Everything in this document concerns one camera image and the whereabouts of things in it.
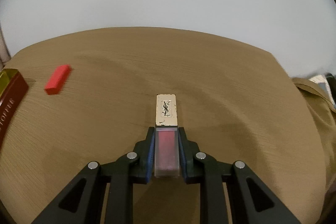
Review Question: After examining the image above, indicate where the white packet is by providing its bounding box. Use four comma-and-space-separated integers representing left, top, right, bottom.
310, 73, 336, 106

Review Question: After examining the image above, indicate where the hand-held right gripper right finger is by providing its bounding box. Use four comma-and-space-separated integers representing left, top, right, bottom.
178, 127, 301, 224

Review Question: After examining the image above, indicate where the red tin box gold interior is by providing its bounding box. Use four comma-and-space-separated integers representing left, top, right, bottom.
0, 68, 29, 151

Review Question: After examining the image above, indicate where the brown tablecloth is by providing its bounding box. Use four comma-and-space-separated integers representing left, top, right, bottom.
0, 27, 330, 224

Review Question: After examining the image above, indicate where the red rectangular block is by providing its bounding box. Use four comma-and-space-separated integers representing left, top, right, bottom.
44, 64, 72, 96

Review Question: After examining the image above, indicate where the beige patterned curtain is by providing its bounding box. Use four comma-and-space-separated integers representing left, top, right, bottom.
0, 27, 12, 67

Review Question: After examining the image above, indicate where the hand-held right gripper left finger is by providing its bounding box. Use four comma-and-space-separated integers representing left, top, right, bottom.
31, 126, 155, 224

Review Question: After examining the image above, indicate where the tan cloth heap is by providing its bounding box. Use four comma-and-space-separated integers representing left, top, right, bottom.
291, 76, 336, 188

